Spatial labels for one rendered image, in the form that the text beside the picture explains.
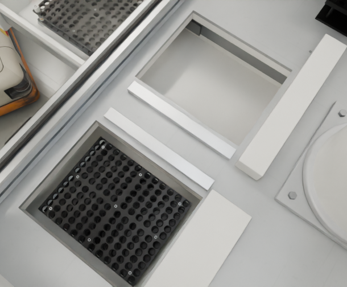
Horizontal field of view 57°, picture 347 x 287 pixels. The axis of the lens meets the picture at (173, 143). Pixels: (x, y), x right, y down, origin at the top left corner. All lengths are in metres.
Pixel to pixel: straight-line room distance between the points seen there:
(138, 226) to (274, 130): 0.30
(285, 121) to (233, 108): 0.19
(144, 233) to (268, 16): 0.51
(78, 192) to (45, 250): 0.12
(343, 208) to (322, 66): 0.27
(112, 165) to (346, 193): 0.40
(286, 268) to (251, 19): 0.49
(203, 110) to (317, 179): 0.30
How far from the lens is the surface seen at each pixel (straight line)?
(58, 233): 0.69
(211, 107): 0.74
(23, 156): 0.58
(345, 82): 0.73
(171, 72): 0.78
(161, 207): 0.64
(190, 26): 0.83
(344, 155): 0.51
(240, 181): 0.58
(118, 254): 0.60
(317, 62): 0.68
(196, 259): 0.54
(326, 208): 0.58
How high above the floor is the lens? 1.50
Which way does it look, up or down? 71 degrees down
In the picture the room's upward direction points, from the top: 4 degrees clockwise
